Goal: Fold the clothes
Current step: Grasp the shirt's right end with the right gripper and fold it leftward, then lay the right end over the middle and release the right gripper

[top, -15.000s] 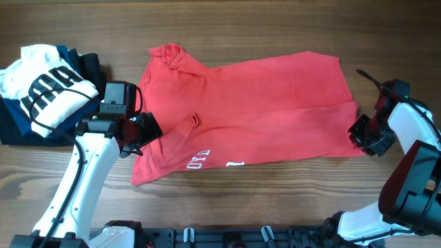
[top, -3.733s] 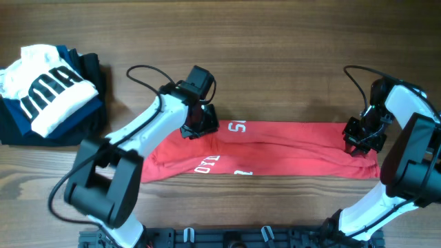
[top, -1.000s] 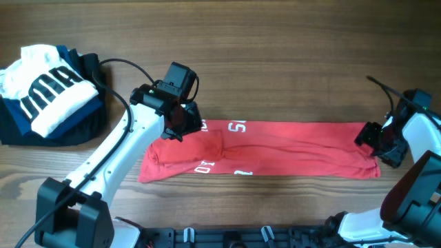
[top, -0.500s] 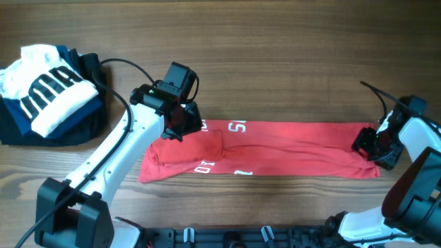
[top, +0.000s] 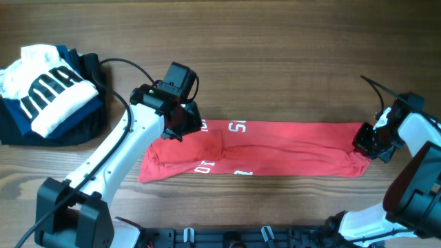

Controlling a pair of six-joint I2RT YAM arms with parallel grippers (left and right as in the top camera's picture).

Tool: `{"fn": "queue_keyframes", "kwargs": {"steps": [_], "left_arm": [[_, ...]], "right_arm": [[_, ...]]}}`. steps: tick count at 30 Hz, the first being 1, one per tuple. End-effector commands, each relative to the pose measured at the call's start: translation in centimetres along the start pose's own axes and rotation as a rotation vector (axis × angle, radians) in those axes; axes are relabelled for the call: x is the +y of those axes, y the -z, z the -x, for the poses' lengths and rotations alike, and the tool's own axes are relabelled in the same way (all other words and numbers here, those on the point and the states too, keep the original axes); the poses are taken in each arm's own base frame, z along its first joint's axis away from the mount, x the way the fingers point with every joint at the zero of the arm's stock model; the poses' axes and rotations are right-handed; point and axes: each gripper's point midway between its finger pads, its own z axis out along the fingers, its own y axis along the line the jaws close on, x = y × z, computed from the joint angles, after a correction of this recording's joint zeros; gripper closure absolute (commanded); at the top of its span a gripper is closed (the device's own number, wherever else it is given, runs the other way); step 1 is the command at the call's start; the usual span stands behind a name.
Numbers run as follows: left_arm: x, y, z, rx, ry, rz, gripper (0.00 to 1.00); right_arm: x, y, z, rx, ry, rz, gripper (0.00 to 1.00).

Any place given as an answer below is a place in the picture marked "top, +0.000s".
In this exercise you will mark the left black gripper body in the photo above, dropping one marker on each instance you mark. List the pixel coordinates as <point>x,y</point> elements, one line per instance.
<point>190,122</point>

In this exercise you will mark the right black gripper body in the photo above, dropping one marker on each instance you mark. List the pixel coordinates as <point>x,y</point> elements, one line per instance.
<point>380,142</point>

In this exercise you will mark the red t-shirt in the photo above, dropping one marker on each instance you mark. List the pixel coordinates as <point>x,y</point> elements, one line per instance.
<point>258,148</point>

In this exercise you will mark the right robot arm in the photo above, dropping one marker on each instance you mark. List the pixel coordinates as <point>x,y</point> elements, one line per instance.
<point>411,206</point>

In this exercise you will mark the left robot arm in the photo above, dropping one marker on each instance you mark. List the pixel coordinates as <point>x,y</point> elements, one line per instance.
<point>75,212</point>

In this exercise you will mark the black folded garment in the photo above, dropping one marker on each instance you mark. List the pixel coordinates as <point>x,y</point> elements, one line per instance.
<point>52,97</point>

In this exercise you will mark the blue folded garment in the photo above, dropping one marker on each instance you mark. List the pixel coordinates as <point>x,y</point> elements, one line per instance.
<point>69,118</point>

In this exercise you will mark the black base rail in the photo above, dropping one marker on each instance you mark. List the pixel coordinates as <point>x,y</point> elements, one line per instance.
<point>266,236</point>

